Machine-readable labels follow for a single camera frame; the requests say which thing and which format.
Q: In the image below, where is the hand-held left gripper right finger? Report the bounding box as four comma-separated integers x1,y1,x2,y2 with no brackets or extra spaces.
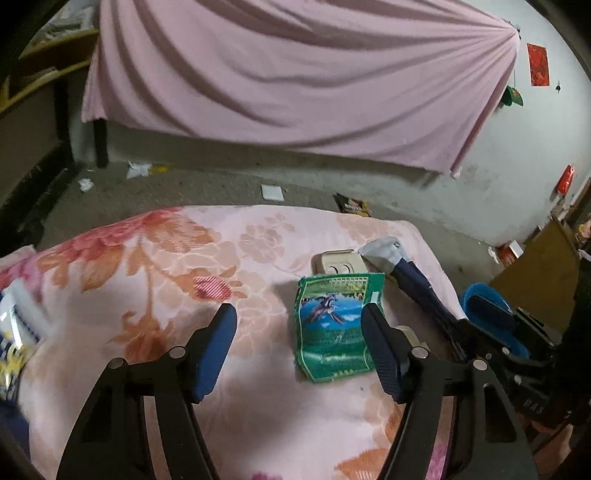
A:
361,305,539,480

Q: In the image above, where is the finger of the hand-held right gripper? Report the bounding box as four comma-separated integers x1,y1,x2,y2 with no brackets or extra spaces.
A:
468,295,555,352

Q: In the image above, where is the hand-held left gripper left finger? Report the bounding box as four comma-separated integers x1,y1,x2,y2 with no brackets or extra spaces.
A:
55,304,238,480

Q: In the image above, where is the green printed snack packet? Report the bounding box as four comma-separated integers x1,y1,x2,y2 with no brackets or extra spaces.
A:
293,272,386,384

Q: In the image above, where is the blue cardboard box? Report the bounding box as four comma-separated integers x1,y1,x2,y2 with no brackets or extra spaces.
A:
0,277,51,402

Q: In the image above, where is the person's right hand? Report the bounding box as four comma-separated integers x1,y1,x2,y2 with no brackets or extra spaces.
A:
526,408,578,467

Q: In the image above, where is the blue plastic basin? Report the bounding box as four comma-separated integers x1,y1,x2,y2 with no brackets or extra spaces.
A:
461,283,533,358

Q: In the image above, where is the red and white small box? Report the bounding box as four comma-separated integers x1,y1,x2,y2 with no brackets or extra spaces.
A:
496,240,525,266

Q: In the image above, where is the wooden cabinet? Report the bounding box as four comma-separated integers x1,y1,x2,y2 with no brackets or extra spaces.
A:
489,222,583,333

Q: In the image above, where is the pink floral blanket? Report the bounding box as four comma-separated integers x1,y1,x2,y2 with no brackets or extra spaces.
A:
0,205,467,480

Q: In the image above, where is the beige power socket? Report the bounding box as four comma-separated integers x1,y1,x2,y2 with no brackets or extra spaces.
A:
314,249,368,278

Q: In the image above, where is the dark printed floor wrapper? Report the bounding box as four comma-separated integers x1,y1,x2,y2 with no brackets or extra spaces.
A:
335,193,372,217

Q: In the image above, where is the black metal leg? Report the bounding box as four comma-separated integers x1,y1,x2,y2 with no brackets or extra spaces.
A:
92,117,110,169

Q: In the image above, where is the wooden shelf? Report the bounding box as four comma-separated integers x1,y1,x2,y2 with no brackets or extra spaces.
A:
0,0,100,112

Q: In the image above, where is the pile of papers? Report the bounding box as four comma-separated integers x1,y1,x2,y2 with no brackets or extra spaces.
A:
37,0,93,38

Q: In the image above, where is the pink hanging wall sheet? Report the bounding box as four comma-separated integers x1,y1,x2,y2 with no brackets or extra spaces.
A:
81,0,520,178

